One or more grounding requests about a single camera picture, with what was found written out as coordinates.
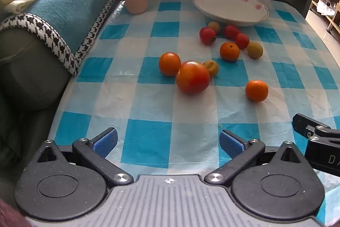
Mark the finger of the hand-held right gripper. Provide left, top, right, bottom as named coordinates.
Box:
left=292, top=113, right=340, bottom=143

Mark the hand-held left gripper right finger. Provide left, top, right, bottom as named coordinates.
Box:
left=204, top=129, right=309, bottom=186

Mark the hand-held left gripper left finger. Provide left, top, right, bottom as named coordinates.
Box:
left=32, top=127, right=134, bottom=187

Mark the small orange mandarin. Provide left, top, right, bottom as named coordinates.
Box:
left=220, top=42, right=240, bottom=62
left=159, top=52, right=181, bottom=77
left=245, top=80, right=269, bottom=102

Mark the large red-orange tomato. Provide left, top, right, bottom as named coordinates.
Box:
left=176, top=60, right=210, bottom=95

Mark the yellow-brown longan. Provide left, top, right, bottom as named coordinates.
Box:
left=203, top=60, right=220, bottom=78

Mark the brown longan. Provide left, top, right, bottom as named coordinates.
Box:
left=247, top=41, right=264, bottom=59

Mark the red cherry tomato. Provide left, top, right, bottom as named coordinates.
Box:
left=235, top=33, right=250, bottom=50
left=199, top=27, right=217, bottom=46
left=224, top=24, right=241, bottom=40

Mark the white floral plate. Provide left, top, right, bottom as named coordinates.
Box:
left=192, top=0, right=270, bottom=27

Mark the blue white checked tablecloth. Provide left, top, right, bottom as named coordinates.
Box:
left=48, top=0, right=340, bottom=227

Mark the grey-green sofa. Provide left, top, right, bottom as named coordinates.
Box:
left=0, top=0, right=80, bottom=206

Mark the small yellow fruit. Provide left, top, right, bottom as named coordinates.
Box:
left=207, top=21, right=221, bottom=34

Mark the maroon clothing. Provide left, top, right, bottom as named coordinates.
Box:
left=0, top=199, right=27, bottom=227

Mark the teal houndstooth-trimmed sofa cover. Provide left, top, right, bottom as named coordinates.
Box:
left=0, top=0, right=123, bottom=76

